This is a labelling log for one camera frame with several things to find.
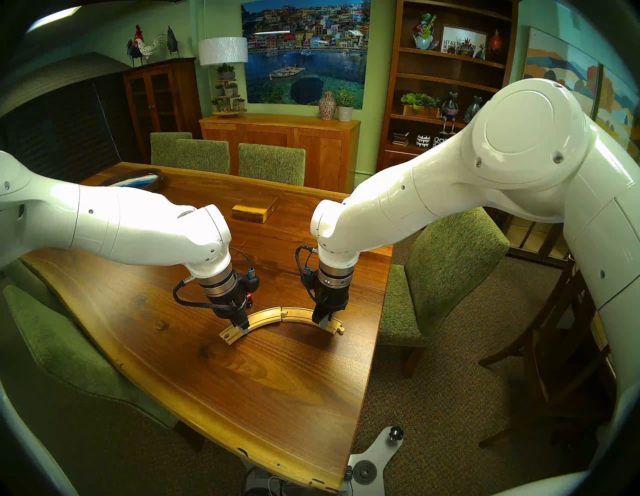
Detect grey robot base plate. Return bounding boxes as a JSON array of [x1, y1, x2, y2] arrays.
[[342, 425, 405, 496]]

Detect tiered stand with plants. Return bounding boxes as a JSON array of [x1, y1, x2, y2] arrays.
[[211, 62, 247, 118]]

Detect dark wooden chair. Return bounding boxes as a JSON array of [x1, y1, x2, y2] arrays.
[[477, 260, 618, 448]]

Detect abstract landscape wall art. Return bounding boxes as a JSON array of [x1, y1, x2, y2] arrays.
[[595, 65, 640, 161], [522, 26, 601, 118]]

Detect green upholstered dining chair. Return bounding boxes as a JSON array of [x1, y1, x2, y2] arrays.
[[238, 143, 307, 187], [175, 138, 231, 175], [0, 257, 206, 451], [150, 131, 193, 168], [377, 206, 511, 379]]

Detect dark bowl blue inside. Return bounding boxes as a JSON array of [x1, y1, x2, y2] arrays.
[[100, 167, 165, 193]]

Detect black braided right wrist cable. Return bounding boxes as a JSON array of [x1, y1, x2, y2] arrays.
[[295, 245, 321, 306]]

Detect curved wooden track piece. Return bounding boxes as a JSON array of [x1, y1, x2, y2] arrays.
[[280, 307, 346, 336], [220, 307, 286, 346]]

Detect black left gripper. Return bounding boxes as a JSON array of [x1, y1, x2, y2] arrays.
[[212, 280, 252, 334]]

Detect brown wooden bookshelf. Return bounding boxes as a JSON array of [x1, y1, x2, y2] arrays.
[[376, 0, 521, 173]]

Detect white drum lamp shade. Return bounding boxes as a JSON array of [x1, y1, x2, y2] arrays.
[[198, 36, 249, 67]]

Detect dark window blind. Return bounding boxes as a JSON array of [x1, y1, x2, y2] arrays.
[[0, 52, 141, 183]]

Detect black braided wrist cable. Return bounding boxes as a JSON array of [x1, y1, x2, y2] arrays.
[[295, 245, 321, 306], [172, 247, 257, 311]]

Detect green plant white pot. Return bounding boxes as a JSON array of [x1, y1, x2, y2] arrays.
[[335, 88, 356, 123]]

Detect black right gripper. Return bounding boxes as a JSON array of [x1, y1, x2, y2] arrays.
[[312, 285, 351, 331]]

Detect wooden framed glass door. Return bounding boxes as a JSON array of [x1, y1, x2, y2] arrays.
[[500, 210, 576, 268]]

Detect ceiling light panel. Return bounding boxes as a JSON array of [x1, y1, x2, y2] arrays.
[[27, 6, 81, 33]]

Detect dark wooden glass cabinet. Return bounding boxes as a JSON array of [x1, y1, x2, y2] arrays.
[[122, 57, 203, 163]]

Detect light wooden sideboard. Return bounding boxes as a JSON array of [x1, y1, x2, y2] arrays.
[[199, 112, 362, 195]]

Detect succulents in wooden planter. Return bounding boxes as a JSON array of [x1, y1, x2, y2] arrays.
[[400, 92, 442, 119]]

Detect black braided left wrist cable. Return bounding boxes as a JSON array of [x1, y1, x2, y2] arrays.
[[172, 247, 257, 311]]

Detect harbour town wall painting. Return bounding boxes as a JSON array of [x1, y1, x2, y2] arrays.
[[241, 0, 372, 110]]

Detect white rooster figurine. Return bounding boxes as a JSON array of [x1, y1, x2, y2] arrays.
[[132, 24, 167, 63]]

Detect framed white text sign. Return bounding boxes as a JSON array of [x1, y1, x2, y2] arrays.
[[440, 25, 488, 56]]

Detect rectangular wooden block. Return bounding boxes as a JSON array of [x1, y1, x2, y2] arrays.
[[231, 195, 279, 224]]

